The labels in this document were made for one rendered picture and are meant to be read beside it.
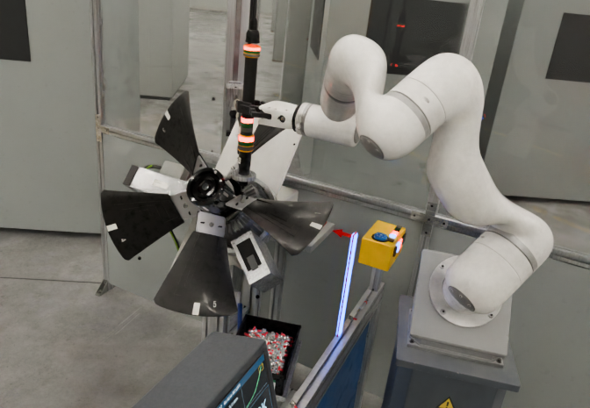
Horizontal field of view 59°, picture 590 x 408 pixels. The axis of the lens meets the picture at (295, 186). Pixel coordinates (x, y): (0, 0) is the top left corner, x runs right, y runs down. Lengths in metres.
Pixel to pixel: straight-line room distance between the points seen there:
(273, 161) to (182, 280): 0.55
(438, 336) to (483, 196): 0.57
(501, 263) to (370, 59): 0.46
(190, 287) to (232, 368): 0.67
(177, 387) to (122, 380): 1.86
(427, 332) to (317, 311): 1.09
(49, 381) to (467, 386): 1.90
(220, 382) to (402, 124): 0.47
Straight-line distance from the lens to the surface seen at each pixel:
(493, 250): 1.07
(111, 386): 2.65
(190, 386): 0.82
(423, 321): 1.45
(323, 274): 2.35
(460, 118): 0.91
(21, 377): 2.79
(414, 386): 1.48
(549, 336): 2.24
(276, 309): 2.33
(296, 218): 1.42
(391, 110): 0.84
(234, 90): 1.99
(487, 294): 1.06
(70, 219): 3.77
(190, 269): 1.48
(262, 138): 1.52
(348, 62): 0.93
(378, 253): 1.63
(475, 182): 0.95
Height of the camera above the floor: 1.81
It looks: 22 degrees down
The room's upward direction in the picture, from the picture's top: 6 degrees clockwise
